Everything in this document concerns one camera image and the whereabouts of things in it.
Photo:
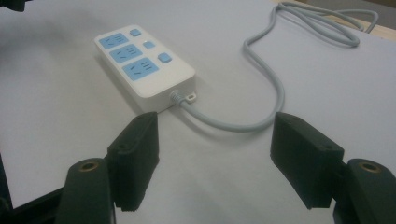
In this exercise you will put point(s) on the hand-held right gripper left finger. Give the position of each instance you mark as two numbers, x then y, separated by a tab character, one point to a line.
135	158

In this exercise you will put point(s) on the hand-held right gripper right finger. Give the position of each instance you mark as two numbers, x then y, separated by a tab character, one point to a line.
303	155

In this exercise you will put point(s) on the white and blue power strip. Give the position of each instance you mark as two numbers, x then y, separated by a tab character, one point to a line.
168	79

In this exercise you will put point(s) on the dark object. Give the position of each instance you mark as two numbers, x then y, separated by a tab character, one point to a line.
14	4

